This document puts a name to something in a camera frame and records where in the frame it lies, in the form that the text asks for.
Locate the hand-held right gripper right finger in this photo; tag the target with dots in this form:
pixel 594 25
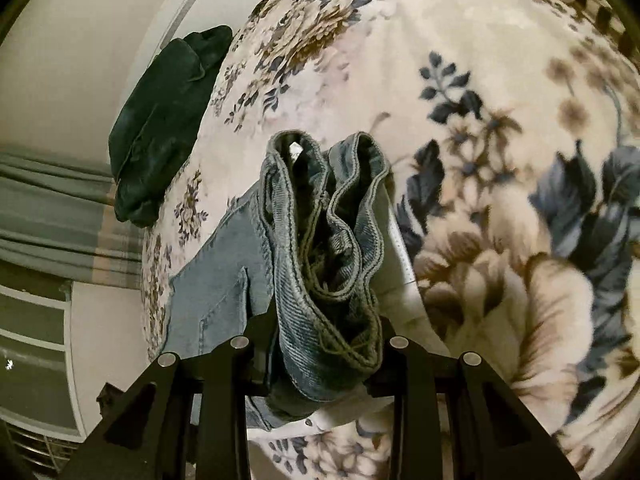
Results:
pixel 386 340

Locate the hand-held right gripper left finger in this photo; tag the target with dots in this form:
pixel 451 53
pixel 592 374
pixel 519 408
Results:
pixel 260 330

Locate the light blue denim pants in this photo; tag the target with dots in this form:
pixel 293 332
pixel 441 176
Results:
pixel 305 260

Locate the floral printed blanket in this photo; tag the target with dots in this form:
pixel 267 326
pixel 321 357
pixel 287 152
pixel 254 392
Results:
pixel 450 160

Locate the dark green folded garment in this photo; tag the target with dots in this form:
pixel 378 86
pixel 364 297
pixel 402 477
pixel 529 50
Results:
pixel 160 125

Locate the grey green curtain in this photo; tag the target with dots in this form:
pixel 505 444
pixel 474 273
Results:
pixel 55 220

